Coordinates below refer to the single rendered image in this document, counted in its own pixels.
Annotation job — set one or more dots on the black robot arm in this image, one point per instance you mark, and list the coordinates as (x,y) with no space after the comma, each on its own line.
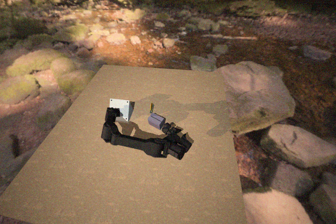
(152,146)

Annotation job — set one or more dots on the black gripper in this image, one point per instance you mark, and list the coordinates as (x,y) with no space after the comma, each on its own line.
(172,134)

